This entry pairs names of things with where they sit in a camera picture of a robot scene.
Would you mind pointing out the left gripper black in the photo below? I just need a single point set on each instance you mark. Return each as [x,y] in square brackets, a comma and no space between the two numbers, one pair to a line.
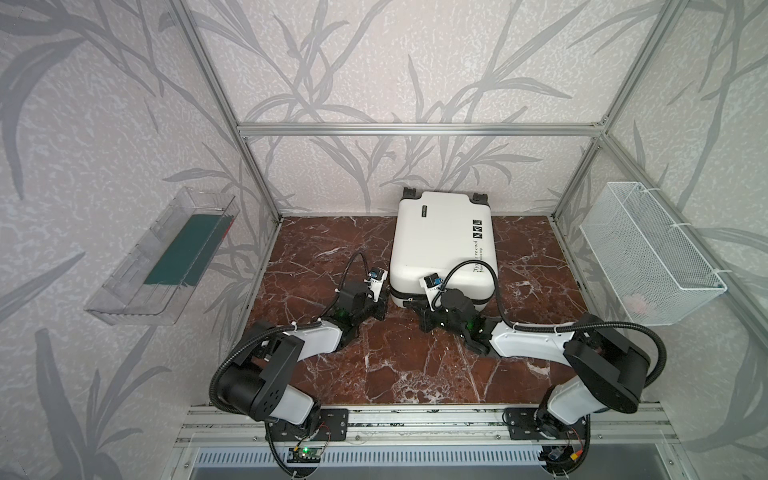
[377,303]

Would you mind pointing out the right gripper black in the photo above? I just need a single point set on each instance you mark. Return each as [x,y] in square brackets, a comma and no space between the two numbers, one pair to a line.
[429,315]

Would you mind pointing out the white hard-shell suitcase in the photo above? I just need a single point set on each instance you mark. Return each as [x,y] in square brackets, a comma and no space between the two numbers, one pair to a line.
[447,234]

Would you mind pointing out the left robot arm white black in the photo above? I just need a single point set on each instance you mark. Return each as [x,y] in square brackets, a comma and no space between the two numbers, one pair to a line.
[255,378]

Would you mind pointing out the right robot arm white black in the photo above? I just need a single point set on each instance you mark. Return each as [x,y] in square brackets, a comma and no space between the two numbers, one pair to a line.
[613,362]

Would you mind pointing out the green circuit board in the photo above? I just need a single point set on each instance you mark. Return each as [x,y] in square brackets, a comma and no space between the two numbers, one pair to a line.
[305,455]

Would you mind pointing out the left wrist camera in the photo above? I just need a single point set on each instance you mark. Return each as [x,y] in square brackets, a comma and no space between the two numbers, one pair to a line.
[376,279]

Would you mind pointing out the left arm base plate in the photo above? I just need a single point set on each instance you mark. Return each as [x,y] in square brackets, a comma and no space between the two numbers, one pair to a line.
[322,424]

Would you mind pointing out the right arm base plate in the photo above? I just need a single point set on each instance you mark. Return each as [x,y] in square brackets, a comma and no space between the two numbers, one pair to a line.
[522,423]

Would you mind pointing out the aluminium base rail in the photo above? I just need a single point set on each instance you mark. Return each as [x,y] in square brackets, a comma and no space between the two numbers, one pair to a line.
[411,424]

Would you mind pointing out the white wire mesh basket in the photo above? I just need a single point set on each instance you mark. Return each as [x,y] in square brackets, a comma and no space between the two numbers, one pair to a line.
[642,249]

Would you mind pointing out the aluminium cage frame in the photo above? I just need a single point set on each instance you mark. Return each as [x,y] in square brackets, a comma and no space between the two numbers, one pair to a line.
[338,105]

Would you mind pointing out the clear plastic wall tray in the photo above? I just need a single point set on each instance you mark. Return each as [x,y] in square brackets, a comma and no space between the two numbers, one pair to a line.
[153,284]

